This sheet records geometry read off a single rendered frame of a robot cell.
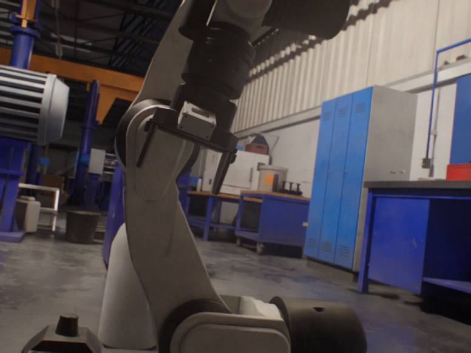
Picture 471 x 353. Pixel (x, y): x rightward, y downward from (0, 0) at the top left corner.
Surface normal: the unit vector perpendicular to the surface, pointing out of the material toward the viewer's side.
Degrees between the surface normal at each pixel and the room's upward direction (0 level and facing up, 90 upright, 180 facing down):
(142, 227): 115
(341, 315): 39
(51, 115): 103
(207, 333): 90
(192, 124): 119
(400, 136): 90
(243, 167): 90
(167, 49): 90
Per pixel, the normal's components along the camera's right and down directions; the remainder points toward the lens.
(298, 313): 0.26, -0.79
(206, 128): 0.05, 0.43
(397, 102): 0.32, -0.04
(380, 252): -0.94, -0.15
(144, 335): 0.61, 0.01
